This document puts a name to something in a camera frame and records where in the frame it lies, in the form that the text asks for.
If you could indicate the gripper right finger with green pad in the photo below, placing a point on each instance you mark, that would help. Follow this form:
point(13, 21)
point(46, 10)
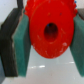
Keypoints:
point(77, 45)

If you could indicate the red plastic gear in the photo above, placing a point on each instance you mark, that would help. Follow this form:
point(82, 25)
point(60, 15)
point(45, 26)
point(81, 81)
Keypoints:
point(51, 25)

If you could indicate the gripper left finger with green pad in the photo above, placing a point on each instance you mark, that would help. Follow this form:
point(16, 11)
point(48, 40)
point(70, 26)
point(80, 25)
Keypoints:
point(15, 43)

